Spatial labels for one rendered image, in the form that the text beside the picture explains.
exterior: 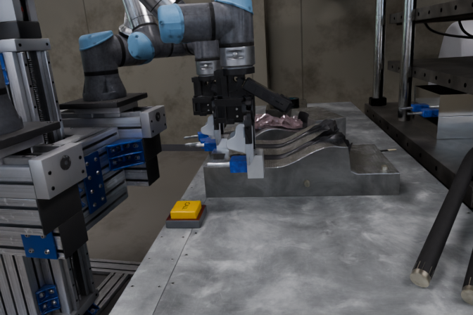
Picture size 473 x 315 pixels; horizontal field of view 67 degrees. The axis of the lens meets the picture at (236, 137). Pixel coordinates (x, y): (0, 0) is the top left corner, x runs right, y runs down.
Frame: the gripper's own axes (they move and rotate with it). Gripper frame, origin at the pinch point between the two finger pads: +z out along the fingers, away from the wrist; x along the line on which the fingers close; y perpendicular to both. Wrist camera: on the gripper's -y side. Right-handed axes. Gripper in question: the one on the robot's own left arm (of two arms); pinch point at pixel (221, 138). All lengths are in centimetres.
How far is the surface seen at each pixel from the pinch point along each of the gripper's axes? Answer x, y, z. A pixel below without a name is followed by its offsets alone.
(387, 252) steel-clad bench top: 45, -38, 11
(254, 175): 31.7, -12.7, 0.0
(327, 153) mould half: 19.1, -30.3, -0.6
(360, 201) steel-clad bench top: 22.4, -38.0, 11.1
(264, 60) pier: -261, -3, -9
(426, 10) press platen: -57, -79, -36
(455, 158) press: -12, -75, 12
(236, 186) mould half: 19.1, -6.5, 8.1
